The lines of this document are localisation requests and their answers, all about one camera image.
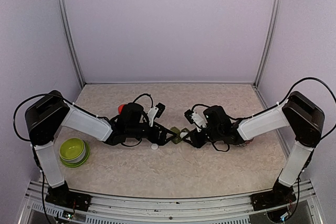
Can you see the red pill bottle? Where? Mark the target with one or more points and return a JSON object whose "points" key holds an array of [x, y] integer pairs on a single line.
{"points": [[120, 108]]}

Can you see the aluminium frame post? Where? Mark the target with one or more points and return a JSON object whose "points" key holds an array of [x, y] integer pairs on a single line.
{"points": [[70, 43], [268, 41]]}

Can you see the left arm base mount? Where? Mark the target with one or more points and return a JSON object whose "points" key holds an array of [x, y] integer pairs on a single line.
{"points": [[68, 199]]}

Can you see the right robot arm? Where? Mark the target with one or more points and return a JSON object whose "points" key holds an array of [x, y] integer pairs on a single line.
{"points": [[297, 112]]}

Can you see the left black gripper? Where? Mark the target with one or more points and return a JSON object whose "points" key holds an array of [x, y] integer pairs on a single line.
{"points": [[161, 140]]}

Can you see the right aluminium frame post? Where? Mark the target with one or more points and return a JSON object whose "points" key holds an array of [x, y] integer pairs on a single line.
{"points": [[268, 41]]}

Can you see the green bowl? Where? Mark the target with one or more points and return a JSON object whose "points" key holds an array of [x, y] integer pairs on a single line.
{"points": [[71, 148]]}

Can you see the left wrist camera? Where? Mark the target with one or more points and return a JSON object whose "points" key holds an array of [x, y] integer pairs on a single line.
{"points": [[155, 112]]}

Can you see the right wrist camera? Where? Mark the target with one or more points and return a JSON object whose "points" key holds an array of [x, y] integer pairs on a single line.
{"points": [[196, 119]]}

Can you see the green plate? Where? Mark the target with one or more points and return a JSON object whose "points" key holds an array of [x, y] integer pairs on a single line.
{"points": [[81, 159]]}

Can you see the white small bottle cap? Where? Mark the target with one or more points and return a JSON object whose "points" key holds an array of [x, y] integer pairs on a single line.
{"points": [[154, 146]]}

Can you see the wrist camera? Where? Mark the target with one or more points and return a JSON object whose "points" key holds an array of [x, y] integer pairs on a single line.
{"points": [[196, 119], [155, 112]]}

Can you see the red patterned oval tin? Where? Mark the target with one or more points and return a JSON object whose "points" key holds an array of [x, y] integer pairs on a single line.
{"points": [[245, 143]]}

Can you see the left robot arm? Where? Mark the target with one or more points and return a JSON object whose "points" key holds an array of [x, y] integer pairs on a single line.
{"points": [[52, 111]]}

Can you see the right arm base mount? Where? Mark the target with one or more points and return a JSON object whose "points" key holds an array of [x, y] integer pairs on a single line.
{"points": [[270, 199]]}

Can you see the left aluminium frame post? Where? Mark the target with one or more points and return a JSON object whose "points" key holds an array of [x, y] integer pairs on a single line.
{"points": [[70, 43]]}

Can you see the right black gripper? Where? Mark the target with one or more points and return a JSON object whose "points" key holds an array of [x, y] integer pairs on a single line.
{"points": [[196, 142]]}

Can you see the front aluminium rail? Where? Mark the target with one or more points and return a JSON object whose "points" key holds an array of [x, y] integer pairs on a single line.
{"points": [[103, 208]]}

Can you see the green weekly pill organizer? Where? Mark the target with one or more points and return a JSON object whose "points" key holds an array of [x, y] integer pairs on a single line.
{"points": [[179, 134]]}

